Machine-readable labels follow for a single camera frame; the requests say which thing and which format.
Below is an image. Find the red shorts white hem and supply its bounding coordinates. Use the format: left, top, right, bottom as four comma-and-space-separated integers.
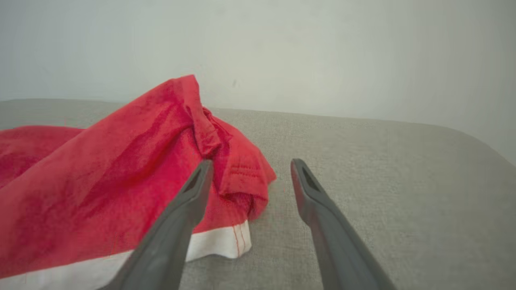
0, 75, 277, 290

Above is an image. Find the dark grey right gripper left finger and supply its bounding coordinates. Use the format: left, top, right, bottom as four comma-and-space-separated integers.
99, 159, 214, 290

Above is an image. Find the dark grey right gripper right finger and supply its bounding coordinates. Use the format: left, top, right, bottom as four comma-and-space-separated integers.
290, 158, 397, 290

